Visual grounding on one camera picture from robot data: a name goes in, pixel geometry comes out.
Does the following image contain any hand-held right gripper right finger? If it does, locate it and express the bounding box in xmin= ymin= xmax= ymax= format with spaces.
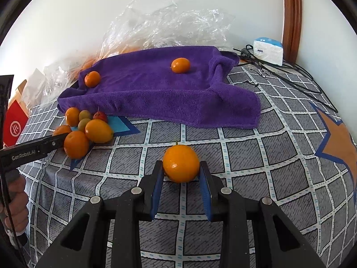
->
xmin=199 ymin=160 xmax=327 ymax=268

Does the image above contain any small clear plastic bag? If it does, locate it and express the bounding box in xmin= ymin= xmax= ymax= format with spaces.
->
xmin=37 ymin=53 xmax=97 ymax=109

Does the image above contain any white plastic bag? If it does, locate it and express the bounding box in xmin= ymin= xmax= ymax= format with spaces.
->
xmin=26 ymin=68 xmax=49 ymax=107

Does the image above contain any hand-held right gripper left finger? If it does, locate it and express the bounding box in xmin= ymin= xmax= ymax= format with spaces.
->
xmin=35 ymin=160 xmax=165 ymax=268

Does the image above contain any purple towel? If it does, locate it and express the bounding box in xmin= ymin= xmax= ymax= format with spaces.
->
xmin=57 ymin=45 xmax=261 ymax=129

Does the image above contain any brown cardboard box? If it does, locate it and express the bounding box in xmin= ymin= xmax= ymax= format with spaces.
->
xmin=10 ymin=80 xmax=31 ymax=109

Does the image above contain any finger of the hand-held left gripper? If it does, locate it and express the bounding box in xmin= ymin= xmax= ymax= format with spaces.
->
xmin=36 ymin=133 xmax=69 ymax=157

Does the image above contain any brown wooden door frame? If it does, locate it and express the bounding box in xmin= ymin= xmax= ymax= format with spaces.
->
xmin=282 ymin=0 xmax=303 ymax=65

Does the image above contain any large clear plastic bag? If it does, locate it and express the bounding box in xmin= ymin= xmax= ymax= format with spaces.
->
xmin=96 ymin=0 xmax=236 ymax=62

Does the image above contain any grey checked bedsheet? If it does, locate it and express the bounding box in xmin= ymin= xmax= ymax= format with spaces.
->
xmin=6 ymin=59 xmax=357 ymax=268

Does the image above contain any white and blue box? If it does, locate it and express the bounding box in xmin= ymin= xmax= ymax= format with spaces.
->
xmin=253 ymin=37 xmax=283 ymax=66

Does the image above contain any oval orange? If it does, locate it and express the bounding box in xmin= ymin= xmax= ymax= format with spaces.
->
xmin=85 ymin=119 xmax=114 ymax=143

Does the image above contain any large round orange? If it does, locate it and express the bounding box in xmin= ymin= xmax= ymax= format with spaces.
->
xmin=162 ymin=142 xmax=201 ymax=184

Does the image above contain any black cable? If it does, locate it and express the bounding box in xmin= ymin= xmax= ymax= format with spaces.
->
xmin=245 ymin=60 xmax=322 ymax=95
xmin=234 ymin=45 xmax=338 ymax=113

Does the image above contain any person's left hand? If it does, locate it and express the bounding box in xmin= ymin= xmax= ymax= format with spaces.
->
xmin=0 ymin=177 xmax=30 ymax=238

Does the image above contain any red box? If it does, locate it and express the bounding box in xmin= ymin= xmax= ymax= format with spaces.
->
xmin=3 ymin=99 xmax=30 ymax=147

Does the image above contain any small red apple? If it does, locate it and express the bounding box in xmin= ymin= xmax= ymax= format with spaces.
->
xmin=93 ymin=107 xmax=108 ymax=123

